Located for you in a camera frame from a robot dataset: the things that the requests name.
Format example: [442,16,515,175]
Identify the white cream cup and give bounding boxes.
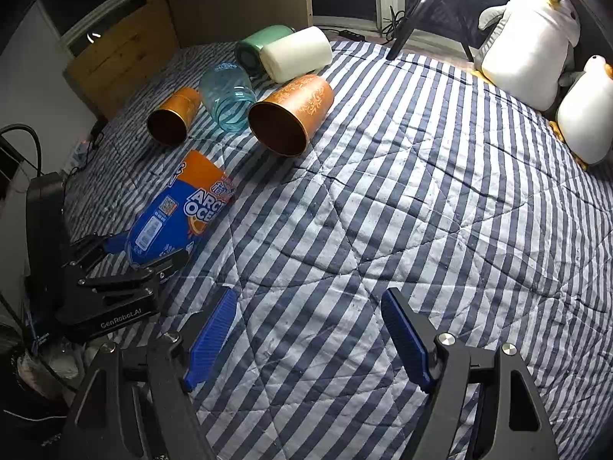
[260,26,333,83]

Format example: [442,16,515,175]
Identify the large plush penguin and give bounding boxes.
[474,0,581,111]

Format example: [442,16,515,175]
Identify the black power strip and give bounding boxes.
[338,29,366,42]

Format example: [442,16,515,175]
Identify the large copper patterned cup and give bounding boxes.
[247,74,334,157]

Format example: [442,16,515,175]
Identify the clear blue glass jar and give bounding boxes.
[198,62,257,133]

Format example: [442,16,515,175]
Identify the striped blue white bedsheet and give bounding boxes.
[66,42,612,459]

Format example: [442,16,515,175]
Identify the green cup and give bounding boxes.
[234,24,295,77]

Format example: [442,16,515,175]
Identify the blue orange Arctic Ocean cup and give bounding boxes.
[126,149,235,266]

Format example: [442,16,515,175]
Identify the white window frame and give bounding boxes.
[37,0,433,58]

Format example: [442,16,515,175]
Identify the small plush penguin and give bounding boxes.
[549,55,613,168]

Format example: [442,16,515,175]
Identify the small copper cup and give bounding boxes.
[146,87,202,148]

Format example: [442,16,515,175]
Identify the black tripod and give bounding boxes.
[387,0,474,62]

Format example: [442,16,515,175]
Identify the wooden plank headboard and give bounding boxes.
[64,0,179,118]

